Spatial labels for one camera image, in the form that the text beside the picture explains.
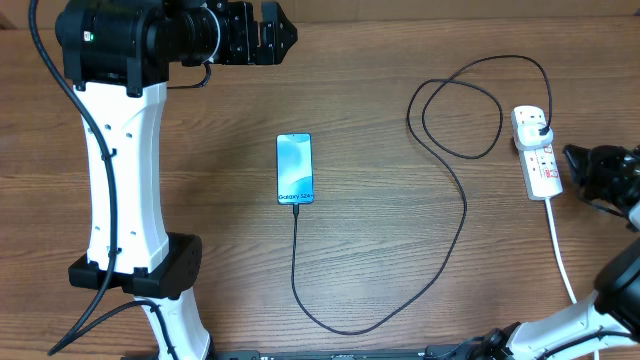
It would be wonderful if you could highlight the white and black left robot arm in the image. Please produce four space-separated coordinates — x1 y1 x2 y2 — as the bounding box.
55 1 297 359

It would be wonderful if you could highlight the white power strip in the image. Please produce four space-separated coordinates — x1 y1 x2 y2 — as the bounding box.
511 105 563 201

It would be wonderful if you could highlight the white charger plug adapter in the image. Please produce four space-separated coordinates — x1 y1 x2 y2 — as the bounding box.
514 125 553 151

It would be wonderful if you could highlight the blue Galaxy smartphone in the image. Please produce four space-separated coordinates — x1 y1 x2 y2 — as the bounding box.
276 133 315 205

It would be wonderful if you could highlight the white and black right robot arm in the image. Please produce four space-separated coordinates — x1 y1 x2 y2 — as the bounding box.
469 145 639 360

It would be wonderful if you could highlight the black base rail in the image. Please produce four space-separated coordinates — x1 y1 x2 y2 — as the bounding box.
214 342 477 360

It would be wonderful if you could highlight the black charger cable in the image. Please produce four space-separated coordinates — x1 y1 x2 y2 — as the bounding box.
290 54 554 336

